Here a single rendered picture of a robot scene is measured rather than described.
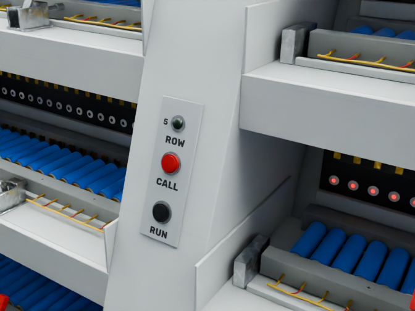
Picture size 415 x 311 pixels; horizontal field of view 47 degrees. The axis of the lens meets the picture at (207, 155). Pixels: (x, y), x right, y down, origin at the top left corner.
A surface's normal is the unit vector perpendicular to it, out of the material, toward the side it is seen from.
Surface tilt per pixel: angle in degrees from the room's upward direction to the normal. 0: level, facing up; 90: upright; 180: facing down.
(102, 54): 108
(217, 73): 90
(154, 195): 90
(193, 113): 90
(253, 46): 90
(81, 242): 18
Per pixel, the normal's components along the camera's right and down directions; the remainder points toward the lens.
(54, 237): 0.02, -0.91
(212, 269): 0.85, 0.24
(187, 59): -0.50, 0.04
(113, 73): -0.53, 0.34
